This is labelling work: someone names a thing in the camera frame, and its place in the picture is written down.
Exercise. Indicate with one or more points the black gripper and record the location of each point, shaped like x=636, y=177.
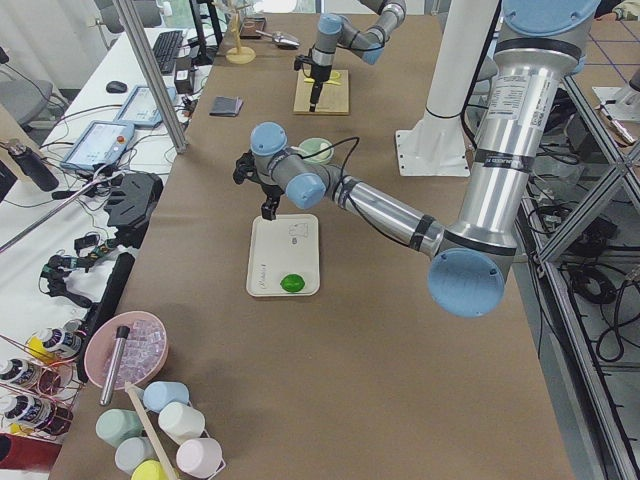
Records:
x=273, y=192
x=317, y=75

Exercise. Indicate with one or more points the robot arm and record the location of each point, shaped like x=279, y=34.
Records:
x=335, y=31
x=540, y=43

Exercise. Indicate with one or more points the light green bowl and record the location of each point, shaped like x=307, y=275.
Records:
x=317, y=159

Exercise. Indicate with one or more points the pink bowl with ice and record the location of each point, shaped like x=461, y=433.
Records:
x=145, y=352

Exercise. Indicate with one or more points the yellow plastic knife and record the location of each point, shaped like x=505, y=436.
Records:
x=329, y=82

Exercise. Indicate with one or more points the bamboo cutting board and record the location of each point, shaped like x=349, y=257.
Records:
x=334, y=100

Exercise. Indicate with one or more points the cream rabbit tray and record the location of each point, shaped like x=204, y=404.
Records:
x=288, y=244

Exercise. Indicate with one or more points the metal scoop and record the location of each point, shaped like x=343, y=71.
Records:
x=281, y=39

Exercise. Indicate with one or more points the green lime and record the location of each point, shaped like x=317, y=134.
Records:
x=292, y=283

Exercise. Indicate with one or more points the wooden mug tree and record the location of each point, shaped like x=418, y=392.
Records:
x=238, y=54

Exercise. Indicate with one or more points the grey folded cloth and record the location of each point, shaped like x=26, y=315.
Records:
x=226, y=106

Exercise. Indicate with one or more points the black controller device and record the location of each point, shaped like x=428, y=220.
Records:
x=130, y=206

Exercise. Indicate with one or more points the black keyboard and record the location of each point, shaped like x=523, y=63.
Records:
x=165, y=50

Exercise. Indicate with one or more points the far teach pendant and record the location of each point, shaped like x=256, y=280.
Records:
x=140, y=109

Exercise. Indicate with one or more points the teach pendant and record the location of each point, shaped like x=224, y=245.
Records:
x=101, y=143
x=140, y=109

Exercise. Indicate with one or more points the near teach pendant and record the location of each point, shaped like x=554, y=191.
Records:
x=101, y=143

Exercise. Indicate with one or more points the metal tube tool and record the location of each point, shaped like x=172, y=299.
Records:
x=108, y=387

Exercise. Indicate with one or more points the black computer mouse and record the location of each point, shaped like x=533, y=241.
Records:
x=116, y=87

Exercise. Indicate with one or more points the blue cup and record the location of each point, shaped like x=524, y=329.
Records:
x=157, y=395

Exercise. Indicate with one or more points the white cup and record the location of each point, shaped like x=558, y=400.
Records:
x=181, y=422

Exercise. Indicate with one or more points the wooden stick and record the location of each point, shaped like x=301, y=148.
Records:
x=159, y=450

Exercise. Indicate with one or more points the black water bottle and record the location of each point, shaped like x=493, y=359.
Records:
x=32, y=165

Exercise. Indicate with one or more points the pink cup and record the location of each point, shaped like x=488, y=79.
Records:
x=200, y=457

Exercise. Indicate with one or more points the green cup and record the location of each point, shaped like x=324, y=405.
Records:
x=114, y=426

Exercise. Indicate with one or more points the grey cup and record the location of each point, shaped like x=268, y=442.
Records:
x=132, y=452

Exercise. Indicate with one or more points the yellow cup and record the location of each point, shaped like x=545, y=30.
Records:
x=149, y=470

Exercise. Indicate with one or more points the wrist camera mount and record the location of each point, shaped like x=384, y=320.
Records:
x=301, y=61
x=245, y=169

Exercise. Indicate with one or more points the white pillar mount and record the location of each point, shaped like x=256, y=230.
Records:
x=435, y=146

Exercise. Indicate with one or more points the aluminium frame post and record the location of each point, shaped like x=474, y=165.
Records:
x=133, y=27

